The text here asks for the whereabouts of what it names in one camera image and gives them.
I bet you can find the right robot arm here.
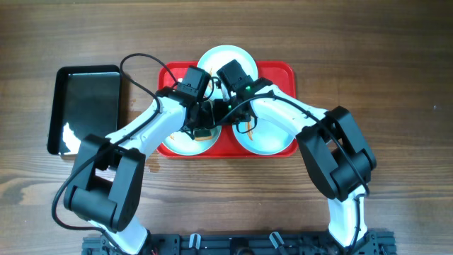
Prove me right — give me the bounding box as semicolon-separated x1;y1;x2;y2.
214;60;377;254

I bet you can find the black water tray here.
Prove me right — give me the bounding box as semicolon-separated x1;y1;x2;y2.
47;64;122;155

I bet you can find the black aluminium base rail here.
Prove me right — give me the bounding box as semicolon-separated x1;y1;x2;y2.
81;230;397;255

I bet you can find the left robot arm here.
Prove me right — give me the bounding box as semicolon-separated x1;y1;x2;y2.
55;67;213;254

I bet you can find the light blue plate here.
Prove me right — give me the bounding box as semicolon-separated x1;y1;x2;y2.
197;45;258;101
162;126;222;156
232;117;294;156

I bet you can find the red plastic tray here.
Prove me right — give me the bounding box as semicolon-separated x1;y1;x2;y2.
156;61;298;159

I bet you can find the green orange sponge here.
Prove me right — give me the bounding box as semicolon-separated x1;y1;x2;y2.
193;128;213;142

